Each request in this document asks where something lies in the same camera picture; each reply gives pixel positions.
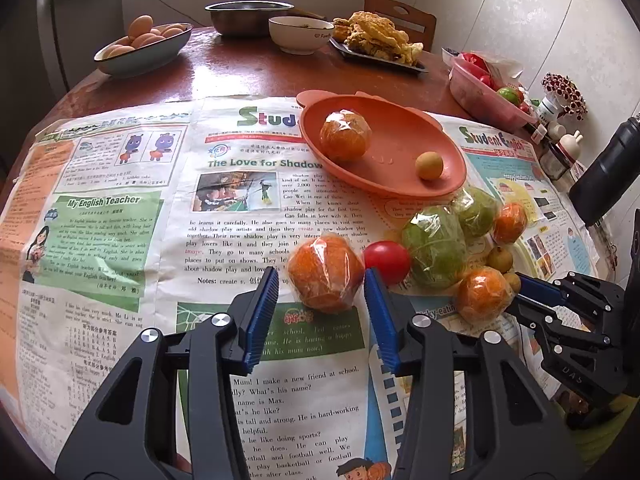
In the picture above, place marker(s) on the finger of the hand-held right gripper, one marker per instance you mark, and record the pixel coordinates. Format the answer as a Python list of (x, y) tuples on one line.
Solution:
[(532, 287), (535, 317)]

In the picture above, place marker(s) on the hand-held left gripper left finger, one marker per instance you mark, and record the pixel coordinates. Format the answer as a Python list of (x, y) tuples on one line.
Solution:
[(262, 310)]

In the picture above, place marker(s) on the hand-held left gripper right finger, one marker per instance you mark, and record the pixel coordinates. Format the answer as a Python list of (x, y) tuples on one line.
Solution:
[(377, 315)]

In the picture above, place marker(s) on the small brown-yellow fruit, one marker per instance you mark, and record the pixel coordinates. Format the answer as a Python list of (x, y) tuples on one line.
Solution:
[(511, 281), (500, 258)]

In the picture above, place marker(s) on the red tomato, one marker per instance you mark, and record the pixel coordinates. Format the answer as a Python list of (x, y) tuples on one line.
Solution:
[(389, 261)]

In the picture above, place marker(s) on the large plastic-wrapped orange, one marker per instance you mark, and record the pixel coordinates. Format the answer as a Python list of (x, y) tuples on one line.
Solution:
[(325, 275)]

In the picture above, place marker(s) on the small plastic-wrapped orange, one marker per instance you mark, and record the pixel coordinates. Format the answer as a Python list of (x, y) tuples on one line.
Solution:
[(510, 222)]

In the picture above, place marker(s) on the large green citrus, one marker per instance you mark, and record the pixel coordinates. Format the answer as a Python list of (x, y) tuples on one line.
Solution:
[(434, 250)]

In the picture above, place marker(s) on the small yellow round fruit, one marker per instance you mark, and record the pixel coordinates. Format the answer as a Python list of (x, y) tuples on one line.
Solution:
[(430, 165)]

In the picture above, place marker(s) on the orange plastic plate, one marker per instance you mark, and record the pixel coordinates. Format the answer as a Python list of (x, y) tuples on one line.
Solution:
[(390, 150)]

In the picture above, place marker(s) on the green-headline newspaper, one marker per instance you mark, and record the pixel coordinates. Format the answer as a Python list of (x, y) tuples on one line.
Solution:
[(575, 247)]

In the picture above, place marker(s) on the glass jar with black lid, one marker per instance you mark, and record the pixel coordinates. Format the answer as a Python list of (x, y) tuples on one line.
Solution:
[(555, 160)]

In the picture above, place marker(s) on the black insulated bottle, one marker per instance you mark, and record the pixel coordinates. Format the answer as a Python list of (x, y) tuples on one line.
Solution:
[(605, 175)]

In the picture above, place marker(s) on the white rabbit figurine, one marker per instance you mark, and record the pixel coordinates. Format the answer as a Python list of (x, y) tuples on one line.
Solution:
[(571, 146)]

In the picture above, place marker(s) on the cartoon-print newspaper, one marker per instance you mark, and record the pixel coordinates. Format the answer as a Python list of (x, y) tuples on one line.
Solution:
[(125, 240)]

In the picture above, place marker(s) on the cluster of white medicine bottles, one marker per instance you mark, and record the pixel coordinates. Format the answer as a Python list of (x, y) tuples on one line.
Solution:
[(547, 109)]

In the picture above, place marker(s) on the green tomato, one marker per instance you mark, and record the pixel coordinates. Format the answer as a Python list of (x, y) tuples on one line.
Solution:
[(507, 96)]

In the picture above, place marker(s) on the pink plastic basin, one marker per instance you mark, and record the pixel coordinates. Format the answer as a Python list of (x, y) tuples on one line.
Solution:
[(475, 97)]

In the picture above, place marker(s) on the white plastic bag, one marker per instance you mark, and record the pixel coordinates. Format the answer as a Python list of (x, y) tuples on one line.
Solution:
[(505, 67)]

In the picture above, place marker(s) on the pile of small red tomatoes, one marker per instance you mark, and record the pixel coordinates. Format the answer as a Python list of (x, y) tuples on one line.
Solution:
[(472, 62)]

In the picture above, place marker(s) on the dark metal tray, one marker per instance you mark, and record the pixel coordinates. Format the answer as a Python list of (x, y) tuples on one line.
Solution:
[(415, 67)]

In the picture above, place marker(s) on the white ceramic bowl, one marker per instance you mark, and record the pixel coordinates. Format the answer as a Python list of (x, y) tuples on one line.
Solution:
[(300, 40)]

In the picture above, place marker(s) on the white oval egg bowl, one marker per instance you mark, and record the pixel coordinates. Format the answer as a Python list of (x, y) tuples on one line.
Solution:
[(145, 60)]

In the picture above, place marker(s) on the pile of fried food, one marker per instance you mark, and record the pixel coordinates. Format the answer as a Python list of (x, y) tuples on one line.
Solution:
[(375, 35)]

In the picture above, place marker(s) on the stainless steel bowl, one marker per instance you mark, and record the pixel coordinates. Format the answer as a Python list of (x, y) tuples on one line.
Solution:
[(240, 22)]

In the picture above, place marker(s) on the wooden chair with cutout back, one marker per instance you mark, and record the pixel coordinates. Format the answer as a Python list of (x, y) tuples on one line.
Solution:
[(380, 10)]

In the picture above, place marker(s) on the pile of brown eggs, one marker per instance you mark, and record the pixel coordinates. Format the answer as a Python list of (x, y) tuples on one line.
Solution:
[(141, 27)]

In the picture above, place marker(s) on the grey refrigerator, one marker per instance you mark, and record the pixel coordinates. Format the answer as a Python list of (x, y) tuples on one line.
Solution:
[(75, 25)]

